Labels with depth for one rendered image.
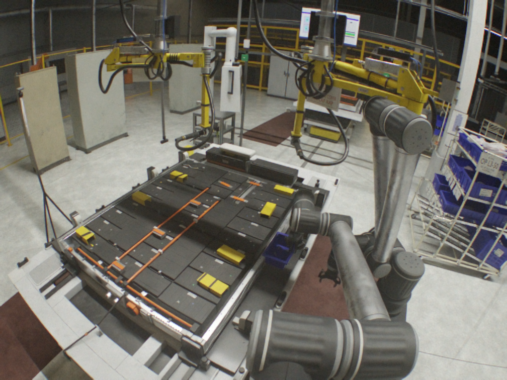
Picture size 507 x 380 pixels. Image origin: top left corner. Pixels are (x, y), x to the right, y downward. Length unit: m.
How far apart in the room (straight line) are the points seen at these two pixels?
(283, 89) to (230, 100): 6.61
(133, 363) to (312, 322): 1.09
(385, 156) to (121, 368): 1.64
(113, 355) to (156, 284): 0.47
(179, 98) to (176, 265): 6.84
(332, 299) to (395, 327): 2.22
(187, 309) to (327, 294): 1.77
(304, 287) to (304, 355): 2.31
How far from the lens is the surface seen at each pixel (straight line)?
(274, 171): 2.40
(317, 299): 2.78
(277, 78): 11.28
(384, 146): 1.26
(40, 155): 5.69
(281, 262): 1.49
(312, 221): 1.18
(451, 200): 3.91
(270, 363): 0.56
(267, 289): 1.64
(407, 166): 1.10
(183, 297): 1.44
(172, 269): 1.56
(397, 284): 1.54
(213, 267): 1.56
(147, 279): 1.54
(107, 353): 1.55
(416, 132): 1.03
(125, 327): 1.68
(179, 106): 8.13
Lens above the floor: 2.17
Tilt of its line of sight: 31 degrees down
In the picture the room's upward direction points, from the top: 5 degrees clockwise
